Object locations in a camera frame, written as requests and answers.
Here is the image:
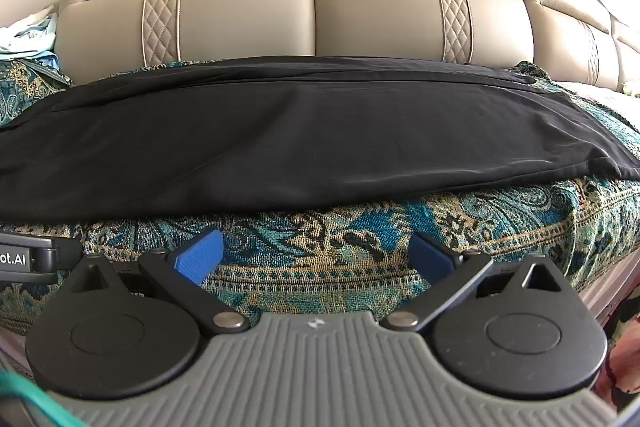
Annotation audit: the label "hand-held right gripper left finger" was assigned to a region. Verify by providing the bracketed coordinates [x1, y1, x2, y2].
[65, 229, 251, 334]

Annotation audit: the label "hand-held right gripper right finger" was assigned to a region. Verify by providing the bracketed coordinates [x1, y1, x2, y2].
[379, 234, 573, 334]

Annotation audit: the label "black pants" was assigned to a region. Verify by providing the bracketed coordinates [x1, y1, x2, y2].
[0, 55, 640, 224]

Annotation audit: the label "teal paisley blanket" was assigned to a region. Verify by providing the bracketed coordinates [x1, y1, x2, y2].
[0, 59, 640, 337]

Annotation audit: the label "light blue cloth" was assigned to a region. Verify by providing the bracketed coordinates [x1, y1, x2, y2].
[0, 11, 62, 68]

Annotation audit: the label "pink floral cloth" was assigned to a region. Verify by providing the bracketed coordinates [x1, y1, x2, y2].
[597, 294, 640, 410]

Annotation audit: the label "pale pink sheet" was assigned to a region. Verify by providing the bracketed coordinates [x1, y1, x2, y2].
[565, 79, 640, 118]

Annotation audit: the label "green cable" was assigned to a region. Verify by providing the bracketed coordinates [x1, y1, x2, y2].
[0, 369, 88, 427]

